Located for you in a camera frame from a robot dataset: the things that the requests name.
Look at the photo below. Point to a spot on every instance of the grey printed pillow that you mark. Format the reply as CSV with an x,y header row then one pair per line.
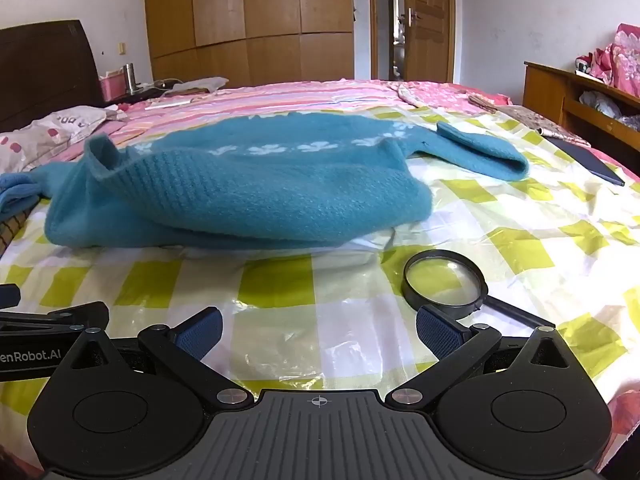
x,y
45,135

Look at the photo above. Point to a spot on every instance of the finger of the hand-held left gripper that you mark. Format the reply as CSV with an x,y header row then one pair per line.
x,y
55,317
9,297

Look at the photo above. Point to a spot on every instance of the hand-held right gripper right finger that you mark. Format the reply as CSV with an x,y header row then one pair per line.
x,y
440,334

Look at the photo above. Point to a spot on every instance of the pink floral quilt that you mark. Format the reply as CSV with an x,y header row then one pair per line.
x,y
440,95

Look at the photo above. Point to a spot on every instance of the dark nightstand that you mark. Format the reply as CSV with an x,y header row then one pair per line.
x,y
140,95

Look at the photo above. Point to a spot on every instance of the grey folded cloth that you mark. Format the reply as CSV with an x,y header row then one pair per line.
x,y
202,83

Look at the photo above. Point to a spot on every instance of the green checkered plastic sheet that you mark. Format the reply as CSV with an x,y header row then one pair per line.
x,y
325,300

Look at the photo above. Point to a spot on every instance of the black magnifying glass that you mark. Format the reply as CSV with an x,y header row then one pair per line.
x,y
442,280

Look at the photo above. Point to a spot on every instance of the brown patterned cloth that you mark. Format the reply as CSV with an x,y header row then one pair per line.
x,y
530,117

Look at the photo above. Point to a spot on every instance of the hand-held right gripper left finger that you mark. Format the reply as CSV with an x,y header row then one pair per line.
x,y
200,334

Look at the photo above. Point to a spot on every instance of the pink striped bedsheet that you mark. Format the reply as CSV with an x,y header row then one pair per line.
x,y
310,96

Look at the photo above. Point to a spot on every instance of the dark wooden headboard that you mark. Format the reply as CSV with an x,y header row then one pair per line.
x,y
45,70

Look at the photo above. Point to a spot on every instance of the brown wooden wardrobe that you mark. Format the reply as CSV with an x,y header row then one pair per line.
x,y
250,10

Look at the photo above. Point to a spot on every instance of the metal thermos bottle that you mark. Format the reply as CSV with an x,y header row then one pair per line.
x,y
131,79

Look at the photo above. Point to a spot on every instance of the wooden shelf cabinet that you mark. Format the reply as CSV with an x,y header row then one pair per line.
x,y
545,95

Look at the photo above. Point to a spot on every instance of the dark flat notebook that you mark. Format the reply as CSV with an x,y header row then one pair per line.
x,y
587,160

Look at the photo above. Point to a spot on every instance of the pink plastic basket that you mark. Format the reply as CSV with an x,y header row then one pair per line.
x,y
111,87

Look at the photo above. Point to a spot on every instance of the pink floral cloth bundle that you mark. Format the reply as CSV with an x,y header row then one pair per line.
x,y
622,60

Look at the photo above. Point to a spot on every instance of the crumpled plastic bags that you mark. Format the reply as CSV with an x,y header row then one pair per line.
x,y
600,104

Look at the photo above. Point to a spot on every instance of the teal fuzzy towel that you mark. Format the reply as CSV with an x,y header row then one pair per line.
x,y
250,185

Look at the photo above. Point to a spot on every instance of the brown wooden door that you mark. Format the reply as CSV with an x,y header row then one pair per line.
x,y
430,35

